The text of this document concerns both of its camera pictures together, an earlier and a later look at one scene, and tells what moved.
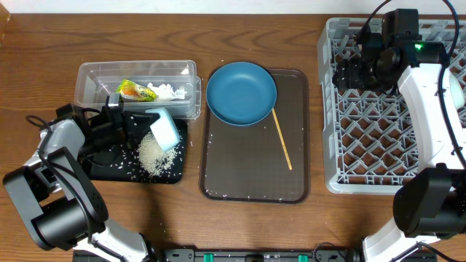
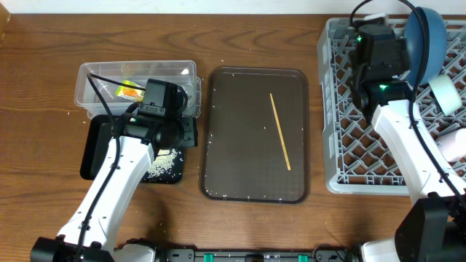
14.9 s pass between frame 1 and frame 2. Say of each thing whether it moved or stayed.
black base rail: stayed
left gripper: moved
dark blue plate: moved
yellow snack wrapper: stayed
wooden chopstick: stayed
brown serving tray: stayed
